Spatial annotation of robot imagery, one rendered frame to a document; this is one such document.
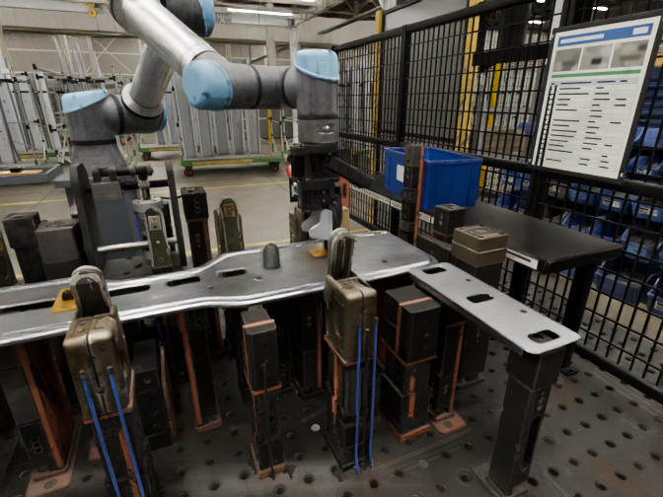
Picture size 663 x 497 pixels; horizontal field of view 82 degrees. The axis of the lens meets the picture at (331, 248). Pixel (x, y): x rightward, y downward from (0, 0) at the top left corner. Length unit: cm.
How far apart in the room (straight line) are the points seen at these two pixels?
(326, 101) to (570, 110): 57
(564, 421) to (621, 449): 9
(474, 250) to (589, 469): 43
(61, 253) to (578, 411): 109
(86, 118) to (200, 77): 67
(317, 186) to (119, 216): 75
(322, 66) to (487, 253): 46
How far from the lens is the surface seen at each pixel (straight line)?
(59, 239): 89
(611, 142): 98
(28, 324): 72
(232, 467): 80
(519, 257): 84
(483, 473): 81
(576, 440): 94
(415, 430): 83
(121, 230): 132
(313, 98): 70
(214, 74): 68
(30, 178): 99
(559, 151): 105
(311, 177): 72
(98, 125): 131
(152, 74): 121
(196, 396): 81
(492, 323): 62
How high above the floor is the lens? 130
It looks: 21 degrees down
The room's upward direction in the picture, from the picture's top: straight up
